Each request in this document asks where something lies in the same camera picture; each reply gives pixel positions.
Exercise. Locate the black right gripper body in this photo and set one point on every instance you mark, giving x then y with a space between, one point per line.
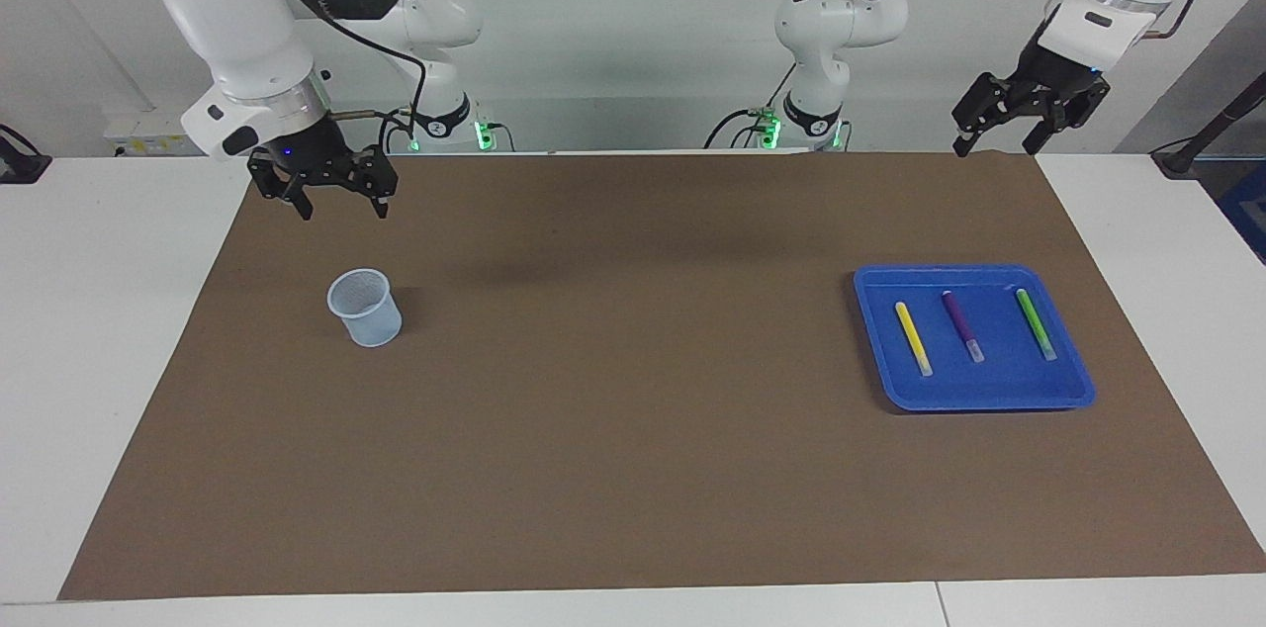
307 147

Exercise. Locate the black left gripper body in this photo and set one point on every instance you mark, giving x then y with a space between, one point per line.
1053 73

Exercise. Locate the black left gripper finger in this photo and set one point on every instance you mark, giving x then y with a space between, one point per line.
1078 108
981 108

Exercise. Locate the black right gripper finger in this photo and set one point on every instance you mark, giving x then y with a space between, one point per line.
376 174
282 184

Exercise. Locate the purple pen with white cap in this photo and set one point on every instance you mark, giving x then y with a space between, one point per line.
961 322

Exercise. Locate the green pen with white cap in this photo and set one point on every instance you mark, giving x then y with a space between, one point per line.
1035 320

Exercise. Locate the yellow pen with white cap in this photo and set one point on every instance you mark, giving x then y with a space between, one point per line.
912 335

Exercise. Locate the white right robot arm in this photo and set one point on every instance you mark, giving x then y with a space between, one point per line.
237 24

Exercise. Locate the blue plastic tray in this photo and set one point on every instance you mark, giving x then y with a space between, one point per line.
989 380

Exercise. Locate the black stand pole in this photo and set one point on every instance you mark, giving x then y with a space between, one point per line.
1221 123

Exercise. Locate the white socket box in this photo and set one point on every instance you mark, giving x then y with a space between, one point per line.
148 128

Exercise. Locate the light blue mesh pen cup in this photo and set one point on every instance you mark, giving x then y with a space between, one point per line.
374 330

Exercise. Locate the blue crate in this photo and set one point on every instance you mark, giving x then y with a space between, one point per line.
1246 212

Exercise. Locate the black table clamp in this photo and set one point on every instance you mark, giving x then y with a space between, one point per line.
20 164

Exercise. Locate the brown table mat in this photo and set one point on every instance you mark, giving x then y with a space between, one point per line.
633 459

